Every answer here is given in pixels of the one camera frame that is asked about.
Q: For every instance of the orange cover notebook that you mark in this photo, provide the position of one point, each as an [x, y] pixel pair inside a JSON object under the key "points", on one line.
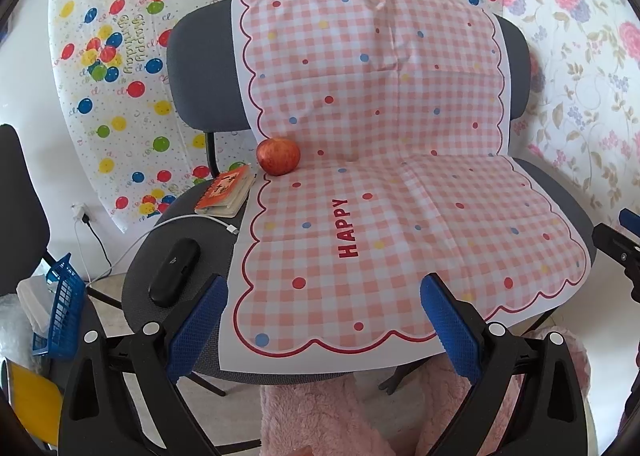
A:
{"points": [[225, 191]]}

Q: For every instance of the black glasses case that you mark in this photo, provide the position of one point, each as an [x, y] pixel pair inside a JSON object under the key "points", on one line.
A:
{"points": [[172, 273]]}

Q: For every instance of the floral print wall cloth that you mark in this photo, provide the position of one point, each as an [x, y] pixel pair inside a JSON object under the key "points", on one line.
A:
{"points": [[575, 85]]}

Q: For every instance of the blue plastic basket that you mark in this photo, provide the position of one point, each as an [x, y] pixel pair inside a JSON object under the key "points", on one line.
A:
{"points": [[62, 306]]}

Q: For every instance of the black chair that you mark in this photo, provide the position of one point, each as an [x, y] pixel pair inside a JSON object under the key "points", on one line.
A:
{"points": [[20, 196]]}

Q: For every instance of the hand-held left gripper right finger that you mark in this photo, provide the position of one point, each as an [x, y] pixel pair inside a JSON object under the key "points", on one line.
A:
{"points": [[447, 316]]}

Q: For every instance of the pink checked paper mat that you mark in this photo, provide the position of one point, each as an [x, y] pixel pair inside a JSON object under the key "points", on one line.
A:
{"points": [[400, 186]]}

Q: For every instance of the red apple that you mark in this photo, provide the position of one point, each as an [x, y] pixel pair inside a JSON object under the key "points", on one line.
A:
{"points": [[278, 156]]}

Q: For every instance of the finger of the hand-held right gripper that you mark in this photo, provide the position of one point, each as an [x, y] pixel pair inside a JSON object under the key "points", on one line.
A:
{"points": [[615, 246], [631, 221]]}

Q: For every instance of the grey padded chair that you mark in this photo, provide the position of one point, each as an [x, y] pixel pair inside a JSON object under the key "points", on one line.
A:
{"points": [[200, 60]]}

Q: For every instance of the white wall charger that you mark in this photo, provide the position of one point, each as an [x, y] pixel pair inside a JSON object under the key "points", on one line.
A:
{"points": [[78, 210]]}

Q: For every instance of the yellow board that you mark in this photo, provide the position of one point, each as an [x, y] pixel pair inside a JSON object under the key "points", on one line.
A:
{"points": [[32, 401]]}

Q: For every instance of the balloon print plastic sheet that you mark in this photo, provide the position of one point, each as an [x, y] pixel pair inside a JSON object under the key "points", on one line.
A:
{"points": [[150, 35]]}

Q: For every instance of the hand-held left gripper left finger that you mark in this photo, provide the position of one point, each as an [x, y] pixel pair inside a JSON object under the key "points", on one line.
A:
{"points": [[200, 316]]}

